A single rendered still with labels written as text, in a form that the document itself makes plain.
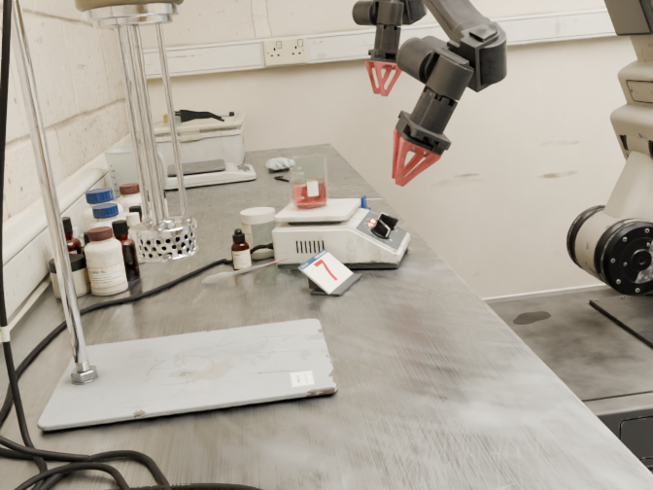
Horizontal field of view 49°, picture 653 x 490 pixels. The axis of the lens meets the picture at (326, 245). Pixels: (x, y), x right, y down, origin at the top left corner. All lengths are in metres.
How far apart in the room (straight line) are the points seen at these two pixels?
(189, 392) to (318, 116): 1.93
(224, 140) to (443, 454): 1.67
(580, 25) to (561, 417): 2.22
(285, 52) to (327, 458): 2.01
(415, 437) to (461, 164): 2.13
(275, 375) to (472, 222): 2.08
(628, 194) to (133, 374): 1.24
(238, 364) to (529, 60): 2.14
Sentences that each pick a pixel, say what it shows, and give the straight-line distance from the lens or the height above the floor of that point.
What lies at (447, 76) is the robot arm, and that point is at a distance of 1.10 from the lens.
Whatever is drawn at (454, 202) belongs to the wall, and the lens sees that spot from 2.75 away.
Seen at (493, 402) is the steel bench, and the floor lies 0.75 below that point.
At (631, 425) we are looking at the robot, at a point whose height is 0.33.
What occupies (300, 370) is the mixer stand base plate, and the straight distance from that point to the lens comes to 0.78.
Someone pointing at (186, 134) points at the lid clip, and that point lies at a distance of 2.20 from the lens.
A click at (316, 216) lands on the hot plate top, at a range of 1.11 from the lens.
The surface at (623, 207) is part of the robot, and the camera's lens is 1.75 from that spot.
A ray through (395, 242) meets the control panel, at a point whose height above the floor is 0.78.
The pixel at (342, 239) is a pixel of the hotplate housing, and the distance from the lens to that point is 1.11.
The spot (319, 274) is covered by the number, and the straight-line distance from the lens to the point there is 1.04.
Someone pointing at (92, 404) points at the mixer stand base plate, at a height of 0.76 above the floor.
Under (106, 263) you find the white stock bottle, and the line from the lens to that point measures 1.14.
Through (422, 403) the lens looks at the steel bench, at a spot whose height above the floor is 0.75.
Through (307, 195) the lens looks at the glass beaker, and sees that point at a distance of 1.15.
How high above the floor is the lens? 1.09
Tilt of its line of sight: 15 degrees down
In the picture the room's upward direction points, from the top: 5 degrees counter-clockwise
